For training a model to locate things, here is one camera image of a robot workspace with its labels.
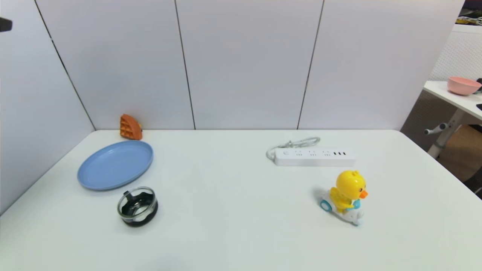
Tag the triangle waffle bread with fruit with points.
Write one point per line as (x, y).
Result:
(128, 128)

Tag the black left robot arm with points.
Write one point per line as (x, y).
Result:
(5, 25)

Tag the white power strip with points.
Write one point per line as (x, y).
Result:
(316, 158)

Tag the yellow duck scooter toy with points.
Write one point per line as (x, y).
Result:
(350, 186)

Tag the blue round plate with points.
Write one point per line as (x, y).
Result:
(115, 165)

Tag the black clear bottle lid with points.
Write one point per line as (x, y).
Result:
(137, 216)

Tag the white side table leg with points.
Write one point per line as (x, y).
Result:
(450, 130)

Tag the white side table top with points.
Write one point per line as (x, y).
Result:
(452, 96)

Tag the pink bowl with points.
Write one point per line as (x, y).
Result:
(463, 86)

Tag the white perforated partition panel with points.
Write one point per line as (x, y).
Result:
(459, 52)

